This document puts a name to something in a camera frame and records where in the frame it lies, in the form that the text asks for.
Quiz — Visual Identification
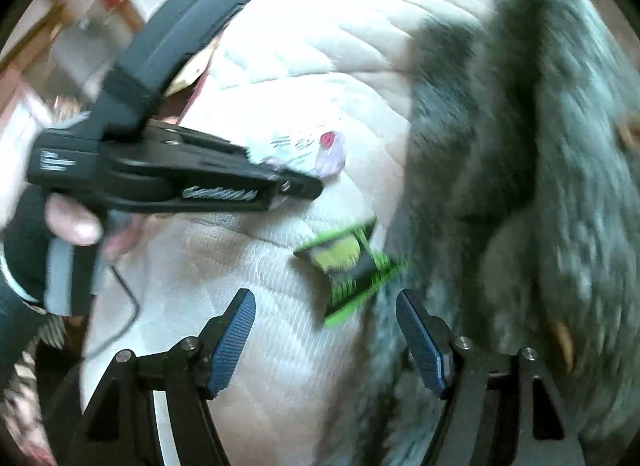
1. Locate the grey quilted mattress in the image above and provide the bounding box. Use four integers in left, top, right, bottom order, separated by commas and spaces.
80, 0, 493, 466

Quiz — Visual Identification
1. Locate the person's left forearm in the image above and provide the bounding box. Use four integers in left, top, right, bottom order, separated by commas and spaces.
0, 256, 51, 392

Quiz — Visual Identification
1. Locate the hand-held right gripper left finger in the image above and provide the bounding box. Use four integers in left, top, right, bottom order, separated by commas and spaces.
80, 288, 257, 466

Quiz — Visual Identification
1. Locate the green and black snack packet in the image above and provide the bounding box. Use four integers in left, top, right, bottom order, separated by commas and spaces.
292, 216, 411, 329

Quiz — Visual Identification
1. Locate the person's left hand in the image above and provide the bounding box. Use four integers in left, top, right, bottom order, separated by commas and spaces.
0, 186, 142, 307

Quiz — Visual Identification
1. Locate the black cable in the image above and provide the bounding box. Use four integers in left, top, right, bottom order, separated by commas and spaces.
82, 265, 142, 363

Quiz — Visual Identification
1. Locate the teal fleece jacket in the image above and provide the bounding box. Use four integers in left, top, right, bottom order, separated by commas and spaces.
370, 0, 640, 466

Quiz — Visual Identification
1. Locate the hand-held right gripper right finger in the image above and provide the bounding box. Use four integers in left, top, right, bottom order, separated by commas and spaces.
396, 290, 586, 466

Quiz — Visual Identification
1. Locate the white and pink snack packet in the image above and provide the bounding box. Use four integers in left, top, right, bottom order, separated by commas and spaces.
250, 131, 347, 179

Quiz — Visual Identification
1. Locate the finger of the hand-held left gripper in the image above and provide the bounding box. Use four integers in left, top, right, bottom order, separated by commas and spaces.
150, 123, 262, 167
150, 165, 325, 214

